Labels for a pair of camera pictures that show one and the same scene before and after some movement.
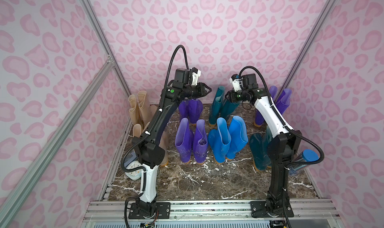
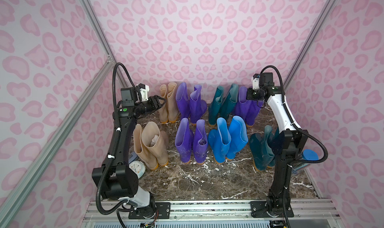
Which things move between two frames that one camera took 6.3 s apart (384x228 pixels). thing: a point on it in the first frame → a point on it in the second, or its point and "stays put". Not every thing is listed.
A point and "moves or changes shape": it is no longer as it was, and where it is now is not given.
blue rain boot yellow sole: [219, 139] stays put
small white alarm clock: [135, 175] stays put
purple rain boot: [184, 140] stays put
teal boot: [215, 110] stays put
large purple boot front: [183, 109] stays put
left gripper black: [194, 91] → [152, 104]
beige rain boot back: [144, 107] moves or changes shape
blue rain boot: [238, 136] stays put
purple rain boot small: [284, 100] moves or changes shape
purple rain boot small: [259, 119] → [241, 104]
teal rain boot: [228, 107] stays put
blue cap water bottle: [305, 155] stays put
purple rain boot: [200, 142] stays put
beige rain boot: [134, 111] moves or changes shape
